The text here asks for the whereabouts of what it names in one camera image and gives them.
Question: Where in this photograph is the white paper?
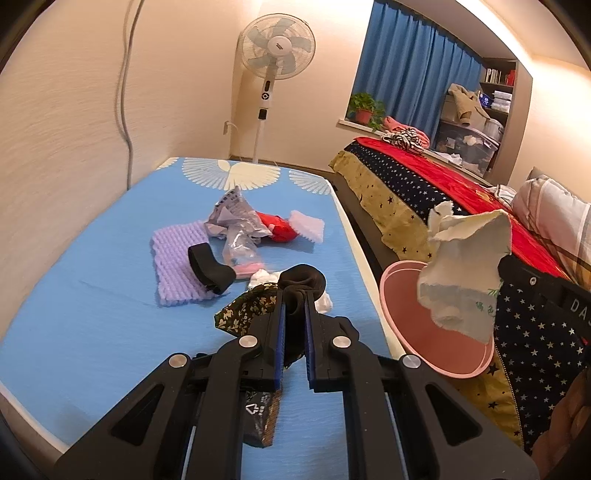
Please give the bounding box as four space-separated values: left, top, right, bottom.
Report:
418 201 512 344

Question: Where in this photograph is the striped pillow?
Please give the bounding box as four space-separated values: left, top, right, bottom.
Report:
512 168 590 290

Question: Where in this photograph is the clear storage box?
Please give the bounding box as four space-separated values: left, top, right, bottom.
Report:
435 120 499 177

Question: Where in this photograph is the grey wall cable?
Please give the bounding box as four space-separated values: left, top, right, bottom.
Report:
115 0 147 191

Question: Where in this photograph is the red blanket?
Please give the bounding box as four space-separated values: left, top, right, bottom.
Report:
345 137 567 279

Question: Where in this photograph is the right hand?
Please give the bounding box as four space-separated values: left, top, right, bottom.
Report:
531 367 590 479

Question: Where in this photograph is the white standing fan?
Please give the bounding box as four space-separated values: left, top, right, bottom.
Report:
238 13 317 163

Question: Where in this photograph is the beige jacket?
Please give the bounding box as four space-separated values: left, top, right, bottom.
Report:
448 83 490 129

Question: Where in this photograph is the purple foam net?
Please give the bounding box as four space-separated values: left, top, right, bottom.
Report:
151 221 214 307

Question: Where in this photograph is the clear plastic bag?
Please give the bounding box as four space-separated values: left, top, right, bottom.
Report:
222 227 264 279

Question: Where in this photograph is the pile of clothes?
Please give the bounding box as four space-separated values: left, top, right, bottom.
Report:
382 116 431 153

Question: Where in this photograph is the black gold snack wrapper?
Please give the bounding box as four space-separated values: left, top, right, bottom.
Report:
213 283 281 448

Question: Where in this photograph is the wooden bookshelf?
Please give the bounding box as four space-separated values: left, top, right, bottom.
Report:
480 58 517 126

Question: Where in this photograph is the star patterned bedspread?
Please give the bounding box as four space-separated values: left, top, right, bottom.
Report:
329 148 586 452

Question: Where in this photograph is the pink trash bin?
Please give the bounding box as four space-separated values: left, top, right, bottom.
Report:
379 260 494 379

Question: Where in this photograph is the red crumpled wrapper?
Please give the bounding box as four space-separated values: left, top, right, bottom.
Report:
257 212 298 243

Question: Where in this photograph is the silver crumpled wrapper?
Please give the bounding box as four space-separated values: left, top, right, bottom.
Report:
204 186 271 238

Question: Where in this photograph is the blue curtain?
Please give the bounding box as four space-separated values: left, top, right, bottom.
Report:
352 1 483 137

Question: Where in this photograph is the potted green plant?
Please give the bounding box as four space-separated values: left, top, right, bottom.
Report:
346 92 385 131

